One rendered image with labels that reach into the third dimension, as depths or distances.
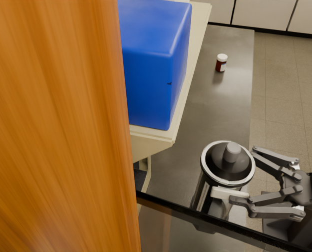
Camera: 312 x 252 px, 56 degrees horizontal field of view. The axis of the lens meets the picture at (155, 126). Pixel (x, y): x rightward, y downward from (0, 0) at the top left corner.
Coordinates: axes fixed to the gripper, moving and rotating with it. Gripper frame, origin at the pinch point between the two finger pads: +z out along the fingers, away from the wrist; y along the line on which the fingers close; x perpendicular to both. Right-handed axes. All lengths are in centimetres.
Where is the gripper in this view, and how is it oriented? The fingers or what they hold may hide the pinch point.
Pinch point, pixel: (225, 173)
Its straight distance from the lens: 63.3
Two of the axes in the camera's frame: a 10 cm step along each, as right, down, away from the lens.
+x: 0.1, 6.9, 7.3
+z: -9.7, -1.7, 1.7
